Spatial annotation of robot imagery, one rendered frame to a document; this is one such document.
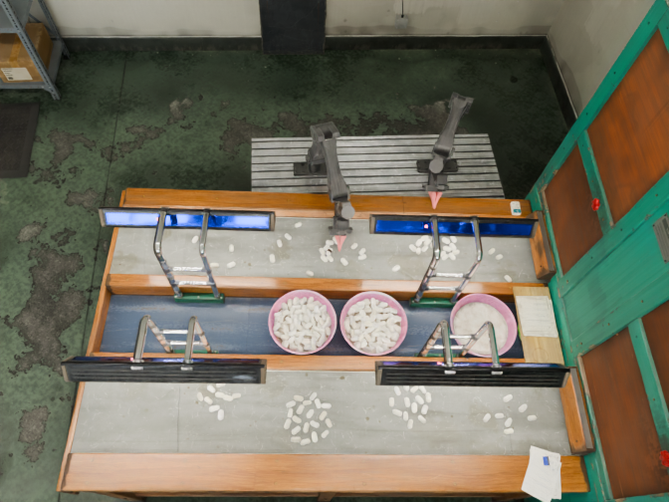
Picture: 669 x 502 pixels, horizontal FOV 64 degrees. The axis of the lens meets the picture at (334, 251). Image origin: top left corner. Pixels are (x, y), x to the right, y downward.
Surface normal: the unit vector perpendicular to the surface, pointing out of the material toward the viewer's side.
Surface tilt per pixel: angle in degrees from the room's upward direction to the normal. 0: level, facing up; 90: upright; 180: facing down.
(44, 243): 0
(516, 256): 0
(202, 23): 88
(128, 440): 0
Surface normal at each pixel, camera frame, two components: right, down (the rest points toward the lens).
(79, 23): 0.07, 0.86
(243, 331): 0.06, -0.47
